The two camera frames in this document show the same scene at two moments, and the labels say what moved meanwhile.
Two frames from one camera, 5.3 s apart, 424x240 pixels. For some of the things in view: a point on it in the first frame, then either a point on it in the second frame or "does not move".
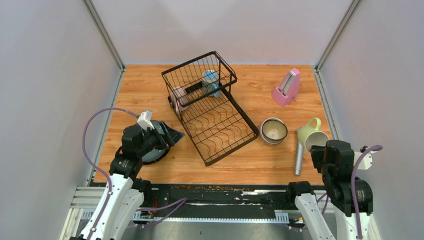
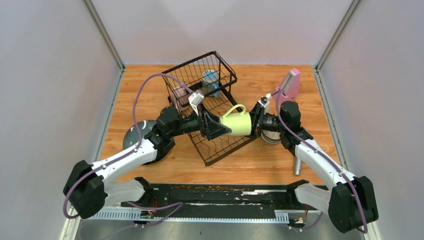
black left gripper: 172,136 to 213,129
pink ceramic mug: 180,99 does not move
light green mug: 309,136 to 239,124
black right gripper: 315,151 to 256,115
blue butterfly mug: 210,83 does not move
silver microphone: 299,158 does not move
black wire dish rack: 199,92 does not move
